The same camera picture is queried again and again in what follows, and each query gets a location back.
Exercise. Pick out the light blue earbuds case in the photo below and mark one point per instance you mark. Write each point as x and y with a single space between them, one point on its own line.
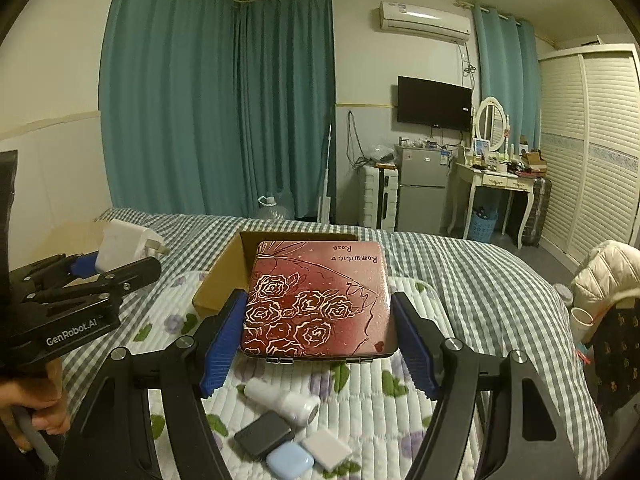
289 461

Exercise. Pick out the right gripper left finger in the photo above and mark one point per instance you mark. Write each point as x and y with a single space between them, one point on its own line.
111 436

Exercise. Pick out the blue plastic basket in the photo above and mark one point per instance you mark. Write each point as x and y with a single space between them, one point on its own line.
482 225

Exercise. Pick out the white wall plug adapter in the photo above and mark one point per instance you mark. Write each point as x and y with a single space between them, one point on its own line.
125 242

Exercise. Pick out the white stick vacuum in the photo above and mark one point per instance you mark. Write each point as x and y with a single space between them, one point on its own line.
324 201

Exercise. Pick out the narrow teal curtain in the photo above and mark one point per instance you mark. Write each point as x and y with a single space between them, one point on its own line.
509 70

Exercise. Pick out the white paper cup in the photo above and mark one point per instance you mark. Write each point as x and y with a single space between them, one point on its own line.
581 325

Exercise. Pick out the grey checkered bed sheet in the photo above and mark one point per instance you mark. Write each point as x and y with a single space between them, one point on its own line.
493 300

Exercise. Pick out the white cylindrical handheld device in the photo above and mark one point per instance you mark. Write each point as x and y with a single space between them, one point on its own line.
297 408

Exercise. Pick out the black wall television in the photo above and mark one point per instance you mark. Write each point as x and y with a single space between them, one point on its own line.
434 104

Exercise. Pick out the white louvered wardrobe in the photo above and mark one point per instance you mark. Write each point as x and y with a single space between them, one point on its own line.
589 137

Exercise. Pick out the white square charger block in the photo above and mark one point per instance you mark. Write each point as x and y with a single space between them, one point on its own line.
326 449

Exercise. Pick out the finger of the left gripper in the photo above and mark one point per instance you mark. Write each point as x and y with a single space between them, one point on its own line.
50 273
118 282

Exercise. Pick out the large teal curtain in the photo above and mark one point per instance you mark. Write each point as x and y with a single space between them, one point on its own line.
208 105

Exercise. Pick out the dark patterned bag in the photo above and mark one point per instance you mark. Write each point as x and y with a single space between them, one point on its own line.
616 354

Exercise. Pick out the person's left hand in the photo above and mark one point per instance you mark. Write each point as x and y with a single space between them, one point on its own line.
45 396

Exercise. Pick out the white oval vanity mirror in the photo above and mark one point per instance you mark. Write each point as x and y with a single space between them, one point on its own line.
490 123

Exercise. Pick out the brown cardboard box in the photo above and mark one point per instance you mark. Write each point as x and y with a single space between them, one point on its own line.
231 269

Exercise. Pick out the white ribbed suitcase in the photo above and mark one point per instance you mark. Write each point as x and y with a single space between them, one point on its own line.
378 188

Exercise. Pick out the white dressing table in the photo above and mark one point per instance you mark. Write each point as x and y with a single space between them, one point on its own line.
489 180

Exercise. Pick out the red rose tin case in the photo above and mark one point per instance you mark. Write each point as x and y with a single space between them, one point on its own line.
319 300

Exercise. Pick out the dark patterned suitcase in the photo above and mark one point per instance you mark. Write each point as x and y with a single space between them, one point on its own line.
538 213

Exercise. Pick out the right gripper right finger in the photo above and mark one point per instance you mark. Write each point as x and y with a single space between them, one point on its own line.
524 436

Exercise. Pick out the cream puffy jacket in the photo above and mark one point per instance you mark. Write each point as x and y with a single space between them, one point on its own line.
609 274

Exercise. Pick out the clear water jug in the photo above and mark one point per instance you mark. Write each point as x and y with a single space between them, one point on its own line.
270 209

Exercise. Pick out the silver small refrigerator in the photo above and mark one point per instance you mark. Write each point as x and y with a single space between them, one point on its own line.
422 194

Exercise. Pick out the white air conditioner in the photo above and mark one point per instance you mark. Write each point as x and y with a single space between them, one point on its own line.
401 17

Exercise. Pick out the black rectangular case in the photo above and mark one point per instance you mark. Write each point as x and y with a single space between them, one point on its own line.
264 435

